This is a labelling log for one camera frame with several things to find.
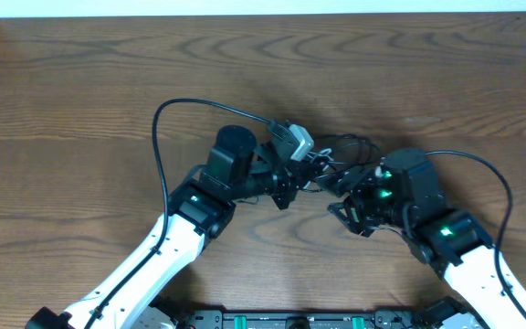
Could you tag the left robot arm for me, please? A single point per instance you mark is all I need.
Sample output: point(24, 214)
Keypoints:
point(196, 213)

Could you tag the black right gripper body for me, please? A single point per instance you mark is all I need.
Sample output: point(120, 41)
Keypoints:
point(369, 206)

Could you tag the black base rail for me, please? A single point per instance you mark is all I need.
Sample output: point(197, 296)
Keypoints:
point(444, 314)

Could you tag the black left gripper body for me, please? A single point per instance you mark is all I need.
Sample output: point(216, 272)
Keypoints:
point(283, 181)

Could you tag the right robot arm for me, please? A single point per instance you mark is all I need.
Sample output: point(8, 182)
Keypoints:
point(403, 191)

